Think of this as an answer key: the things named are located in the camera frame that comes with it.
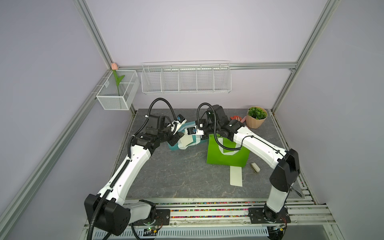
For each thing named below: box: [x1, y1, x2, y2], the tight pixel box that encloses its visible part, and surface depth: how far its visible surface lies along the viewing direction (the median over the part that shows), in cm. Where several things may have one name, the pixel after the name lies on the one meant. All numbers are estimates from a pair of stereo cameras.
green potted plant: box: [248, 107, 268, 120], surface depth 101 cm
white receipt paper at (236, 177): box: [230, 166, 243, 187], surface depth 89 cm
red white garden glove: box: [230, 115, 247, 123], surface depth 115 cm
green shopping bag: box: [206, 134, 250, 168], surface depth 90 cm
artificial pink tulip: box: [111, 62, 125, 96], surface depth 92 cm
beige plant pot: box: [246, 106, 268, 129], surface depth 104 cm
